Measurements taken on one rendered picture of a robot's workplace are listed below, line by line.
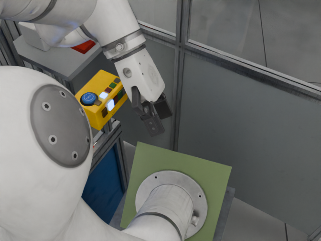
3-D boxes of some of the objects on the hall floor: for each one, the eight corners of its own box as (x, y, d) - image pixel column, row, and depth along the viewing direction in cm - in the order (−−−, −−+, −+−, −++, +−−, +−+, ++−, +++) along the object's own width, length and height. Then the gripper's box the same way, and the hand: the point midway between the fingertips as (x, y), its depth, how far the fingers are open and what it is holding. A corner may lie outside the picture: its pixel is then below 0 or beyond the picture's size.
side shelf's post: (87, 147, 218) (55, 46, 152) (91, 149, 217) (61, 49, 151) (83, 151, 216) (49, 51, 150) (88, 154, 215) (56, 54, 149)
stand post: (59, 168, 208) (-18, 5, 117) (71, 174, 206) (0, 13, 114) (55, 173, 206) (-29, 11, 115) (66, 180, 203) (-10, 19, 112)
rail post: (128, 210, 192) (113, 129, 130) (134, 213, 191) (122, 134, 129) (124, 215, 190) (107, 137, 128) (130, 219, 189) (116, 141, 127)
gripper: (123, 46, 74) (156, 115, 79) (92, 66, 59) (135, 150, 64) (153, 32, 72) (185, 104, 77) (128, 50, 56) (170, 139, 61)
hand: (160, 120), depth 70 cm, fingers open, 8 cm apart
